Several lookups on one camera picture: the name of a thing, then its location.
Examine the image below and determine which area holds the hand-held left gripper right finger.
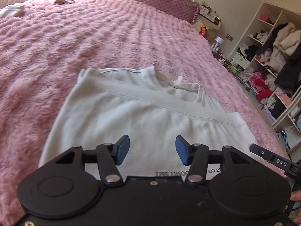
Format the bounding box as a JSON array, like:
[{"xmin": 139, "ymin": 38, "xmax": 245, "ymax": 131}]
[{"xmin": 175, "ymin": 135, "xmax": 253, "ymax": 185}]

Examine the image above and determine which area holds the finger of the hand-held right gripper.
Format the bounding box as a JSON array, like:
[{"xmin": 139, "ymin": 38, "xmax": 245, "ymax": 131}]
[{"xmin": 249, "ymin": 143, "xmax": 275, "ymax": 162}]

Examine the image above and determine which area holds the cream nightstand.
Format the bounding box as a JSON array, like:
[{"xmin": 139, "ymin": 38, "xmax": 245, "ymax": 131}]
[{"xmin": 193, "ymin": 11, "xmax": 223, "ymax": 41}]

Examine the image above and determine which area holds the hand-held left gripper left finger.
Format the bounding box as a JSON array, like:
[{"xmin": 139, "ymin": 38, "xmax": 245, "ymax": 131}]
[{"xmin": 54, "ymin": 135, "xmax": 130, "ymax": 184}]

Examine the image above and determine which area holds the pink quilted headboard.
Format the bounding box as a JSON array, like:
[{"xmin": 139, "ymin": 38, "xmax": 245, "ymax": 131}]
[{"xmin": 99, "ymin": 0, "xmax": 201, "ymax": 24}]

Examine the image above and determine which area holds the white ribbed cloth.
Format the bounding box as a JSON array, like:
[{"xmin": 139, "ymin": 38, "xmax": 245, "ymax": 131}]
[{"xmin": 0, "ymin": 4, "xmax": 25, "ymax": 18}]

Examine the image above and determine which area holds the pile of colourful clothes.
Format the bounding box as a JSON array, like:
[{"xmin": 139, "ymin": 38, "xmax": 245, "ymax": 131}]
[{"xmin": 237, "ymin": 68, "xmax": 283, "ymax": 102}]

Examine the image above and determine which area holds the white printed sweatshirt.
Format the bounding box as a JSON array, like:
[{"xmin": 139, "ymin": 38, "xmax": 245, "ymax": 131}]
[{"xmin": 38, "ymin": 67, "xmax": 259, "ymax": 180}]

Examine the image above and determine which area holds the cream fluffy coat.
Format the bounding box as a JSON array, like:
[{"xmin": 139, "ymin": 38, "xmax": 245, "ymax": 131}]
[{"xmin": 269, "ymin": 23, "xmax": 301, "ymax": 74}]

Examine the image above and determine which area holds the white open wardrobe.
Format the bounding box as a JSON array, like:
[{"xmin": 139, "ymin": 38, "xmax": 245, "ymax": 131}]
[{"xmin": 231, "ymin": 0, "xmax": 301, "ymax": 151}]

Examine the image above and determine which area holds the pink fluffy blanket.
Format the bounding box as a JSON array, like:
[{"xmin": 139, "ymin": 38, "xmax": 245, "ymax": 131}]
[{"xmin": 0, "ymin": 0, "xmax": 291, "ymax": 220}]

